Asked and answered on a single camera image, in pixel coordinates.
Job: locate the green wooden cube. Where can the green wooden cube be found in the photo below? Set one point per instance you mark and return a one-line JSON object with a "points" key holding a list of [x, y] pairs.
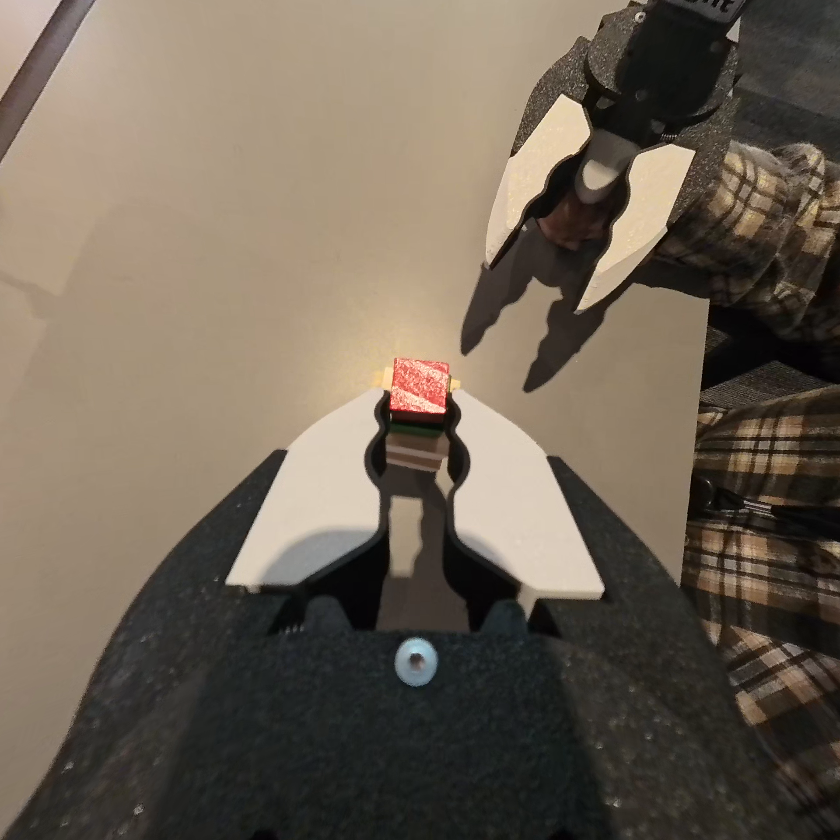
{"points": [[413, 428]]}

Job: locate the dark grey chair seat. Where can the dark grey chair seat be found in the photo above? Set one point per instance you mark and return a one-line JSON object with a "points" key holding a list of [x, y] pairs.
{"points": [[754, 367]]}

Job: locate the person's right forearm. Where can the person's right forearm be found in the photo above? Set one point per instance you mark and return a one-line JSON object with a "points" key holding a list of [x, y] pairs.
{"points": [[754, 229]]}

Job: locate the person's right hand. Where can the person's right hand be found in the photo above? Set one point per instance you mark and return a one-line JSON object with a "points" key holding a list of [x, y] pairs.
{"points": [[571, 226]]}

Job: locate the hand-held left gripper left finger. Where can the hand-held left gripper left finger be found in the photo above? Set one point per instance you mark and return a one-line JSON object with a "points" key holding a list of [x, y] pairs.
{"points": [[308, 505]]}

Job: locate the red wooden cube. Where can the red wooden cube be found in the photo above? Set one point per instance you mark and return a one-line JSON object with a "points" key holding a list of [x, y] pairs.
{"points": [[420, 387]]}

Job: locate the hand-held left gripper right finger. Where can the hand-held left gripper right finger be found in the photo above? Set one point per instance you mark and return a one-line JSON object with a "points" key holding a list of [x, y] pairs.
{"points": [[518, 518]]}

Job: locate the person's plaid shirt torso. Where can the person's plaid shirt torso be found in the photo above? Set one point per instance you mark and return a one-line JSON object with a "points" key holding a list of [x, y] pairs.
{"points": [[768, 590]]}

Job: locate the dark metal bar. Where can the dark metal bar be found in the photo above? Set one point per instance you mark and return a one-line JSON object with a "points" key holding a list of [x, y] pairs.
{"points": [[39, 72]]}

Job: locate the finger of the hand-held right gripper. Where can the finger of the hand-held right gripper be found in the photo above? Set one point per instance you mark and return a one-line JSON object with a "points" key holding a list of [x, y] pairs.
{"points": [[649, 203], [525, 170]]}

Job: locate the large plain wooden cube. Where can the large plain wooden cube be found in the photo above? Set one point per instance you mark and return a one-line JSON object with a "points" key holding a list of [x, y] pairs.
{"points": [[413, 464]]}

